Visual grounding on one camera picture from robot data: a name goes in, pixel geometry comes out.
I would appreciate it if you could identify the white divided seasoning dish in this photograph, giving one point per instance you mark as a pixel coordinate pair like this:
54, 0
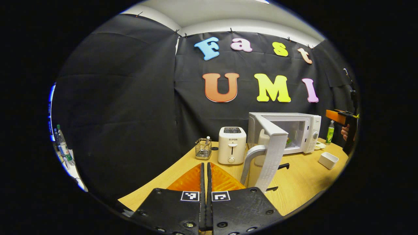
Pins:
320, 146

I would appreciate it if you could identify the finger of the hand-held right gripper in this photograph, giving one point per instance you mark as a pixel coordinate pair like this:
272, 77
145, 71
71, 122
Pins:
334, 116

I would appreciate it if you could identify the white toaster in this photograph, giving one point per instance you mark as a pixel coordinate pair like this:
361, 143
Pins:
232, 147

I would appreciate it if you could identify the white rectangular food container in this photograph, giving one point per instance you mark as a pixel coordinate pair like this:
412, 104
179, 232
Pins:
327, 160

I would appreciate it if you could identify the green label drink bottle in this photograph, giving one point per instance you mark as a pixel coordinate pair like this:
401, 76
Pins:
330, 133

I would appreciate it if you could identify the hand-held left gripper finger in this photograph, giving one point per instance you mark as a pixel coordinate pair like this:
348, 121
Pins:
203, 202
209, 202

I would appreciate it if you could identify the clear plastic water bottle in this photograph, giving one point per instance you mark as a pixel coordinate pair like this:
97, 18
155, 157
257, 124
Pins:
56, 135
64, 150

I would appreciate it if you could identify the metal utensil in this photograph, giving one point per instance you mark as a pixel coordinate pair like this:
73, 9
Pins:
207, 140

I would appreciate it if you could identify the bread and lettuce sandwich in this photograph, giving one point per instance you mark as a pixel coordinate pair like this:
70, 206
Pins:
289, 142

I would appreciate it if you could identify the white microwave oven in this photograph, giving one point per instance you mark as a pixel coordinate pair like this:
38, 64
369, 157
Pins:
308, 130

